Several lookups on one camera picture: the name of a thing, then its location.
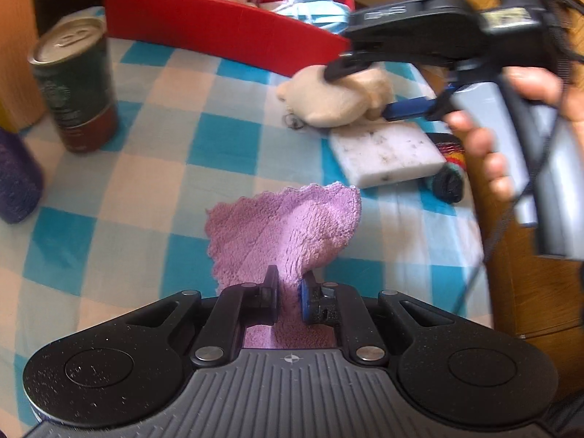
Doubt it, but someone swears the cream plush toy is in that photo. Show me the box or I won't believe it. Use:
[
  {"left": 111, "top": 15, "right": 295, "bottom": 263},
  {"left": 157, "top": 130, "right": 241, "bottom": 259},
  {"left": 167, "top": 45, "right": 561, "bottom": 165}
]
[{"left": 276, "top": 64, "right": 396, "bottom": 128}]

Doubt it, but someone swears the white sponge block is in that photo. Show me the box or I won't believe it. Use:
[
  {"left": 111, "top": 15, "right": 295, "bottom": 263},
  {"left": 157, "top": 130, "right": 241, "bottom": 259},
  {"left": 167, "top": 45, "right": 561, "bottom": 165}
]
[{"left": 328, "top": 122, "right": 445, "bottom": 189}]

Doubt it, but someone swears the striped knitted sock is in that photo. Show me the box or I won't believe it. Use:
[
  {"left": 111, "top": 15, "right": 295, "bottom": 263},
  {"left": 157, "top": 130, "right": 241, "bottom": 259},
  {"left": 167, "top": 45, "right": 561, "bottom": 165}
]
[{"left": 426, "top": 132, "right": 466, "bottom": 205}]

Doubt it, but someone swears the purple towel cloth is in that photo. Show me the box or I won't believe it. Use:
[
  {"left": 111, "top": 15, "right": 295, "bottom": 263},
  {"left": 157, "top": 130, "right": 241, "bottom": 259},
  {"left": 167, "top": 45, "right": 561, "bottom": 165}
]
[{"left": 205, "top": 182, "right": 361, "bottom": 349}]

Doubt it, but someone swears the person's right hand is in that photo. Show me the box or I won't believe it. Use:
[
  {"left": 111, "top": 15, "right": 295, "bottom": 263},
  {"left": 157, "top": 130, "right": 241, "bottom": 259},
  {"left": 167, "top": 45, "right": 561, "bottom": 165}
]
[{"left": 442, "top": 65, "right": 584, "bottom": 203}]

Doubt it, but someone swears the light blue cloth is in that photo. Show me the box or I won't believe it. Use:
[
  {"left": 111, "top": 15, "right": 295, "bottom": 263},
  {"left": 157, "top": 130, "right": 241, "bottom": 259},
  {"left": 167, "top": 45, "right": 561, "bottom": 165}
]
[{"left": 272, "top": 0, "right": 351, "bottom": 35}]

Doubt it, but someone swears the blue white checkered tablecloth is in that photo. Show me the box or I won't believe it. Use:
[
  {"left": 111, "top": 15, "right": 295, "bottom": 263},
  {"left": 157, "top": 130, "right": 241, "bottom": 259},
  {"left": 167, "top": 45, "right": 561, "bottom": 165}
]
[{"left": 1, "top": 39, "right": 482, "bottom": 437}]

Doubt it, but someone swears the red storage box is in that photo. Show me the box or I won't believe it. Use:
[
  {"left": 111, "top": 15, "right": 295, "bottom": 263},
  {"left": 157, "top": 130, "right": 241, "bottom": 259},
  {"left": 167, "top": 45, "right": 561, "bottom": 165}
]
[{"left": 103, "top": 0, "right": 349, "bottom": 76}]

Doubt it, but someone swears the green Starbucks can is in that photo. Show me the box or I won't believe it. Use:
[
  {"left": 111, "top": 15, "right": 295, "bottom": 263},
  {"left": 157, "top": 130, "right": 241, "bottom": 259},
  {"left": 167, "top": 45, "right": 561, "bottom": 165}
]
[{"left": 28, "top": 17, "right": 118, "bottom": 153}]

